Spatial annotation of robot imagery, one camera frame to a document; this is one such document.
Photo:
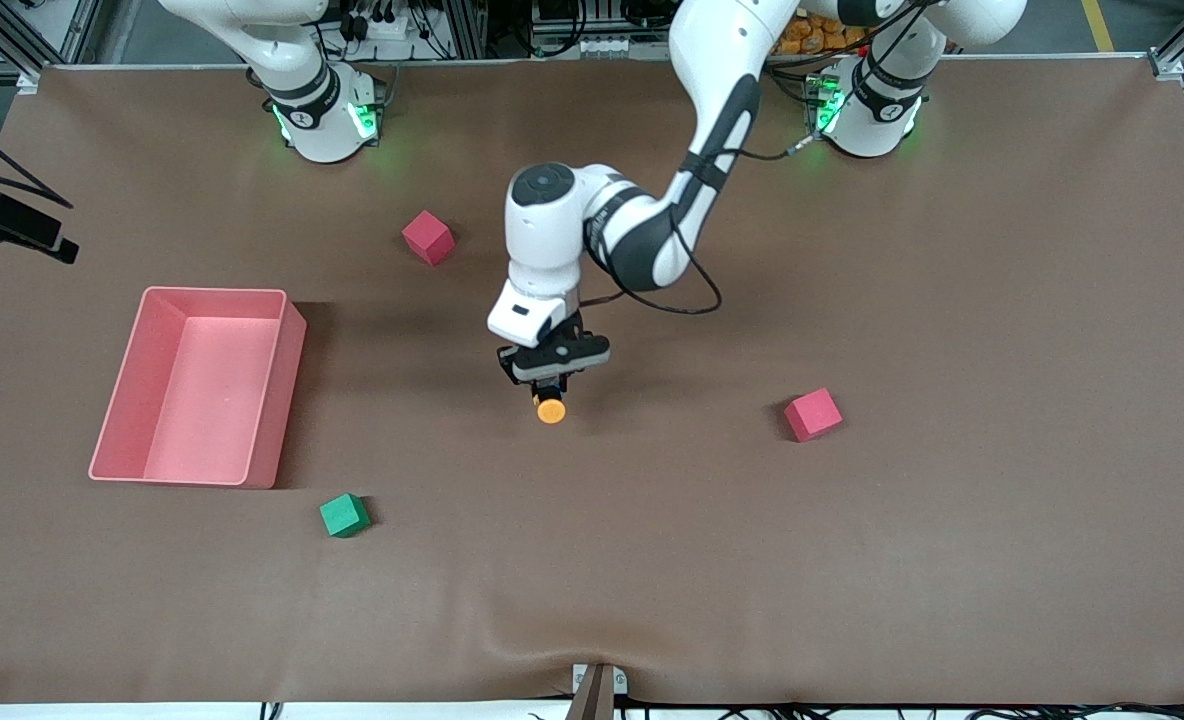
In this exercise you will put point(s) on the white terminal block device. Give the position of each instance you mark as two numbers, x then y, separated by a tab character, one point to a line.
622	46

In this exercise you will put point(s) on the brown table cover mat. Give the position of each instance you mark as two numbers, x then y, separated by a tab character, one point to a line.
592	560

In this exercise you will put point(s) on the orange push button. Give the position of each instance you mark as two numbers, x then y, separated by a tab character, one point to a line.
551	411

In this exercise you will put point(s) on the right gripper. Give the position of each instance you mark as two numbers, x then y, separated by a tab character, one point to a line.
25	224

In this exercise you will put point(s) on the orange packaged goods pile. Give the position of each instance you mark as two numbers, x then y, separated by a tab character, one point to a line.
832	35

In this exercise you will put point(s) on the pink plastic bin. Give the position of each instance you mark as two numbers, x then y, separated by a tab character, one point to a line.
202	400

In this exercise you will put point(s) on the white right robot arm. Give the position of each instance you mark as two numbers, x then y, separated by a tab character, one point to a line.
317	120

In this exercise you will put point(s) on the pink foam cube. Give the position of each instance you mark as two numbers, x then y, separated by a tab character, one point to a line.
427	238
812	415

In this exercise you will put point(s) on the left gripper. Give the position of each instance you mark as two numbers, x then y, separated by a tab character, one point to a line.
549	386

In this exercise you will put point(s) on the white power strip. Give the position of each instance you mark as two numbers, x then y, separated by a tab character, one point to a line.
382	28

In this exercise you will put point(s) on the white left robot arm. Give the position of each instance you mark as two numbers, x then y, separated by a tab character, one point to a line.
712	100

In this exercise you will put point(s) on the green foam cube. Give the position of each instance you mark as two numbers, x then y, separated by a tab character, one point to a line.
344	516

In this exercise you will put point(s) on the metal clamp bracket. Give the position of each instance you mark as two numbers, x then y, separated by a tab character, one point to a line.
592	695

